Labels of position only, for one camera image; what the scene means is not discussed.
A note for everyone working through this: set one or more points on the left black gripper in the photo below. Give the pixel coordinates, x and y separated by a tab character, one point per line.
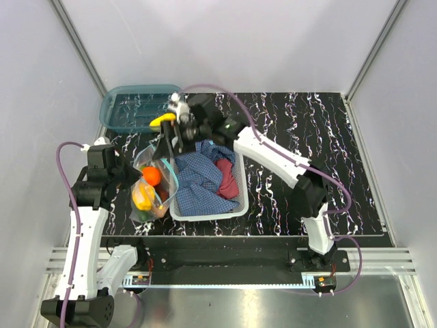
134	174

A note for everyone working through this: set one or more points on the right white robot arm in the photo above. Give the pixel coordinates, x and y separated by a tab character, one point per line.
309	183

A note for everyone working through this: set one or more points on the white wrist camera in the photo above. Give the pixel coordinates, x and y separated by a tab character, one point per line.
178	106
100	141

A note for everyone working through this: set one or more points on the red cloth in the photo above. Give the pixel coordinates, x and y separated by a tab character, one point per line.
228	187

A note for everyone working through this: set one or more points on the white plastic basket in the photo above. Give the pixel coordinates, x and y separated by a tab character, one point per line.
242	198

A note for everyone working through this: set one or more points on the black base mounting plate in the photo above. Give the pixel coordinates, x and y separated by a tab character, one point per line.
226	276

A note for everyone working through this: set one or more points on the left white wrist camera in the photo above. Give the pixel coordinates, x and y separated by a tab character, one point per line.
100	141

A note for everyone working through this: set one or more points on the blue transparent plastic tub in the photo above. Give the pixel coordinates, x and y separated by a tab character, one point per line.
131	109

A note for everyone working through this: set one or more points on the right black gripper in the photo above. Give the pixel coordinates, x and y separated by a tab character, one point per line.
163	150

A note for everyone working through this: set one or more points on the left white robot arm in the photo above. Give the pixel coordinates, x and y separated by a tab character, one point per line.
85	295

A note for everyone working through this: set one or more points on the clear zip top bag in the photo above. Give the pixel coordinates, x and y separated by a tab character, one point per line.
164	192

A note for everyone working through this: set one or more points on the blue checkered shirt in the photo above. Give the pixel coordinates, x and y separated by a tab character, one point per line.
199	180

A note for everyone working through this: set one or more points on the fake green cucumber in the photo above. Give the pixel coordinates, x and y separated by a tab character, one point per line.
143	216

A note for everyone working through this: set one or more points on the fake yellow banana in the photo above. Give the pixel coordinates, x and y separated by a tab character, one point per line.
156	123

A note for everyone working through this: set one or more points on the fake yellow lemon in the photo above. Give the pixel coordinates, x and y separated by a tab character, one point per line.
143	196

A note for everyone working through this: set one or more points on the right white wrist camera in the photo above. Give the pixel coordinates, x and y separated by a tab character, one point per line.
178	106

